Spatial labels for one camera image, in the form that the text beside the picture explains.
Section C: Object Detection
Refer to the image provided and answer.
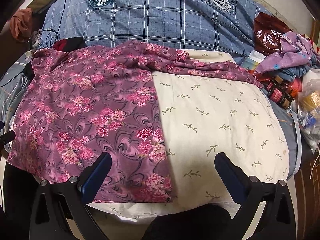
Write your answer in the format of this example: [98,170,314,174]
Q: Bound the cream leaf-print pillow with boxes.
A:
[87,48,291,222]

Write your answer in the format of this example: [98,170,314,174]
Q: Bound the purple floral cloth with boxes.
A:
[8,40,258,203]

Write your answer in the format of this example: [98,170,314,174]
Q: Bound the red black garment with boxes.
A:
[53,37,85,52]

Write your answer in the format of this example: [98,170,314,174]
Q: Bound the brown glass bottle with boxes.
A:
[267,87,293,109]

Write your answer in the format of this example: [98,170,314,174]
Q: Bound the blue plaid blanket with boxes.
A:
[40,0,265,63]

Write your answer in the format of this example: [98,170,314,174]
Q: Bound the orange crumpled cloth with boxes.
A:
[10,8,33,43]

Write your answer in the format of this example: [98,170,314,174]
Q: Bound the lilac crumpled garment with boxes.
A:
[255,31,319,74]

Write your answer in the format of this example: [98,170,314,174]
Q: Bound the clear plastic bag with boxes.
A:
[298,79,319,153]

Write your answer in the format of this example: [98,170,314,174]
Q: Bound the dark red plastic bag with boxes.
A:
[254,12,291,56]

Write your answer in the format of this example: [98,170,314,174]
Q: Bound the olive green cloth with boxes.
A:
[27,0,57,15]

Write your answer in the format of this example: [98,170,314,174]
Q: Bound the black cable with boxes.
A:
[27,0,70,53]

